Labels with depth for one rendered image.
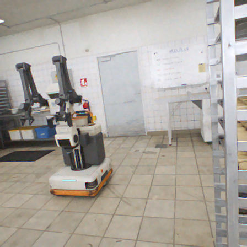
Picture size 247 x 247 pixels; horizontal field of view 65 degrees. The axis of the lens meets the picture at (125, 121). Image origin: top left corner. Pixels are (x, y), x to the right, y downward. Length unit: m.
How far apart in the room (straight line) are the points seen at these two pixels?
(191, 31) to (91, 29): 2.27
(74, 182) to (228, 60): 2.18
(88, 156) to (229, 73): 2.26
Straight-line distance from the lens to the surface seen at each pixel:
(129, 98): 4.85
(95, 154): 2.59
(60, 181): 2.58
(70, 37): 5.45
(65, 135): 2.35
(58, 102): 1.95
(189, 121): 4.76
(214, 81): 1.04
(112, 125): 5.08
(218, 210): 1.26
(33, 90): 2.38
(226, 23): 0.60
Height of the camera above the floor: 1.26
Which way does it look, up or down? 10 degrees down
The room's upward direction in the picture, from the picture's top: 7 degrees counter-clockwise
